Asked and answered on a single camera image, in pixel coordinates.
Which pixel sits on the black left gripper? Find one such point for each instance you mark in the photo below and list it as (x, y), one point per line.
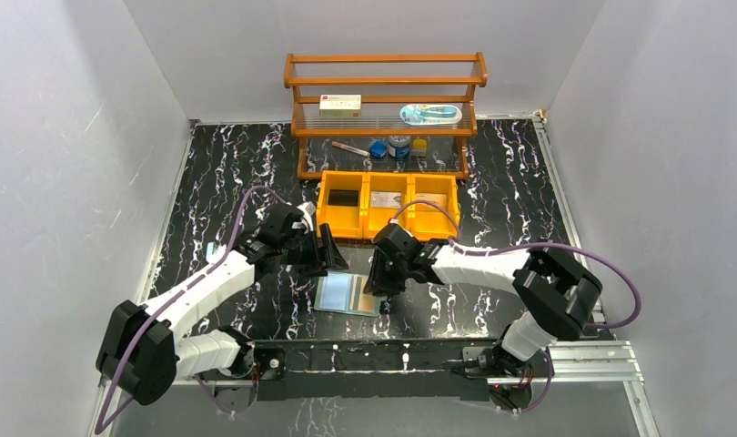
(319, 253)

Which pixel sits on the blue oval packaged item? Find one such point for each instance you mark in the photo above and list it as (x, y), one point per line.
(430, 114)

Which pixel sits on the beige card in bin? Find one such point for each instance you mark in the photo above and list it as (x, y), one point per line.
(429, 202)

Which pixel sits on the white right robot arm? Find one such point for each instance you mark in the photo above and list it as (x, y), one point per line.
(558, 292)

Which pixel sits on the black card in bin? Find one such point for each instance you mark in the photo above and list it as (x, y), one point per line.
(343, 198)

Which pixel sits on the round blue white tin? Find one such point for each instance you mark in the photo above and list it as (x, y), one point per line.
(399, 146)

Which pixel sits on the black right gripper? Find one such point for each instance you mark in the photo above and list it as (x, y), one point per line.
(384, 265)

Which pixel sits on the green card holder wallet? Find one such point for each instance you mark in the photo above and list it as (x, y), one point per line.
(334, 293)

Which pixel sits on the small yellow object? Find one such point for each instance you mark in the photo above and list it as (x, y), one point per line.
(419, 147)

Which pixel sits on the small blue object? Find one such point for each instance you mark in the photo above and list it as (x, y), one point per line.
(377, 149)

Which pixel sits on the wooden shelf rack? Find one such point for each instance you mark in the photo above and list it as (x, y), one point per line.
(386, 83)

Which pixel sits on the small white blue stapler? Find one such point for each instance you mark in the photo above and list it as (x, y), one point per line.
(212, 252)

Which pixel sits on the orange three-compartment bin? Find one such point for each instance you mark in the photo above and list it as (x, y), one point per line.
(365, 222)

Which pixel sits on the brown white marker pen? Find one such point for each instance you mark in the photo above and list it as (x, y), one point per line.
(354, 150)

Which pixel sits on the silver card in bin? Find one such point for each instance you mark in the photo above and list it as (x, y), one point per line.
(385, 199)

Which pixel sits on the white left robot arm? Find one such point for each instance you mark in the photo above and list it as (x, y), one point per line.
(146, 346)

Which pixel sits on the white red box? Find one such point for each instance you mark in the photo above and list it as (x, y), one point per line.
(340, 106)

